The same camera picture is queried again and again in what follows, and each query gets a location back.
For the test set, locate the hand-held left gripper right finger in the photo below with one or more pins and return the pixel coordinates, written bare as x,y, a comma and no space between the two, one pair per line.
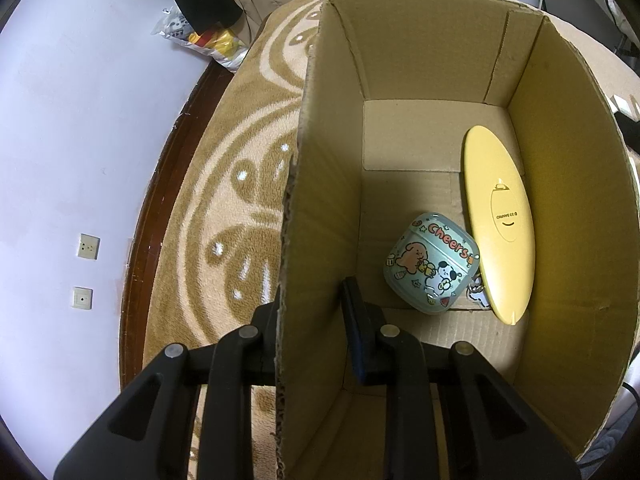
358,350

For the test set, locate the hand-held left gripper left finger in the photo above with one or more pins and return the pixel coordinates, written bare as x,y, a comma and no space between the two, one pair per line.
262,341

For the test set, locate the cardboard box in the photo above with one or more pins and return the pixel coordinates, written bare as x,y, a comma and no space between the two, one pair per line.
325,210

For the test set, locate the green cartoon earbuds case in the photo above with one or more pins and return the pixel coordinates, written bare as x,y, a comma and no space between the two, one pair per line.
430,260

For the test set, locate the small cartoon charm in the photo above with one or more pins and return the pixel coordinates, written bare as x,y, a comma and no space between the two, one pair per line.
479,296

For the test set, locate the brown patterned blanket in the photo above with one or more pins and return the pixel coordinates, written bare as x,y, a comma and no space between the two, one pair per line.
225,160

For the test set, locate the yellow oval case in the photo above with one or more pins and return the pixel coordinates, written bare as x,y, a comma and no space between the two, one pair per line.
495,210

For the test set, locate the yellow red toy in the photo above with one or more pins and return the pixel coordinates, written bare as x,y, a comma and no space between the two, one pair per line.
222,40

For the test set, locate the clear plastic bag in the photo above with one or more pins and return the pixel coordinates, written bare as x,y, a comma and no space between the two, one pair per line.
172,25

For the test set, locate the dark wooden bed frame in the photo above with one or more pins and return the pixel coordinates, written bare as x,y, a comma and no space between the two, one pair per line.
150,210

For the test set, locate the white wall socket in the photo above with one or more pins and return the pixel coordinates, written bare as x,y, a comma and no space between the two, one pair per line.
88,246
82,299

